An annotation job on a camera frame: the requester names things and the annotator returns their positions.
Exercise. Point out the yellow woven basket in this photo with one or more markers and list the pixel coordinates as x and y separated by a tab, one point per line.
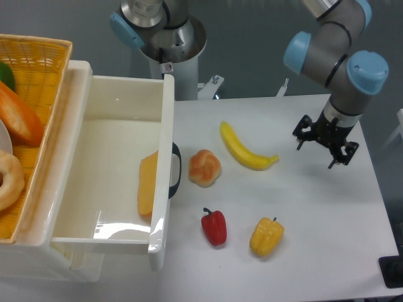
39	65

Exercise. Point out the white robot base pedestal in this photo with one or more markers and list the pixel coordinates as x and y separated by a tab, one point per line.
176	52

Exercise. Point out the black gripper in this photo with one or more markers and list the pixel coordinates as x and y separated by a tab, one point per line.
326	132

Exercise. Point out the yellow banana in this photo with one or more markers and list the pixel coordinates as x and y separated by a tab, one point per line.
241	153

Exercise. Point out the red bell pepper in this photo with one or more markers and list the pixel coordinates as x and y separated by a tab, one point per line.
214	227

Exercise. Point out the tan bagel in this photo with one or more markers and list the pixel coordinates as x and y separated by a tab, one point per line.
13	179

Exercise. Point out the white drawer cabinet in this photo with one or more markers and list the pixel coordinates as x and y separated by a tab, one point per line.
33	255

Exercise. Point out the knotted bread roll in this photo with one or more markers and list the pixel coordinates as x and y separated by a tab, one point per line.
204	168

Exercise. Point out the white plate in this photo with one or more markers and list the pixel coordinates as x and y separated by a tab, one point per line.
5	139

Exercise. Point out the green pepper in basket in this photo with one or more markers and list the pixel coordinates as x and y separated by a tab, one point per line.
7	76

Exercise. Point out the orange baguette bread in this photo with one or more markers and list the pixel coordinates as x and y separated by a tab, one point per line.
21	121

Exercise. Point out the white top drawer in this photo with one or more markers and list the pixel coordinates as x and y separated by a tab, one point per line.
125	120

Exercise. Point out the black device at edge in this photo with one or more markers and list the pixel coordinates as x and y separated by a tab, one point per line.
391	269

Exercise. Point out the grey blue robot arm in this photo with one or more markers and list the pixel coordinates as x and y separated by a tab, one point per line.
352	79

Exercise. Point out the yellow bell pepper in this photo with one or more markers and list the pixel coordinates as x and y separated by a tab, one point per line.
266	236

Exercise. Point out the white chair frame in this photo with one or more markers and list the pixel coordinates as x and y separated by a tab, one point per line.
395	138

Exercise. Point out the orange cheese wedge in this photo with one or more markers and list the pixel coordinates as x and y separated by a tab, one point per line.
147	184

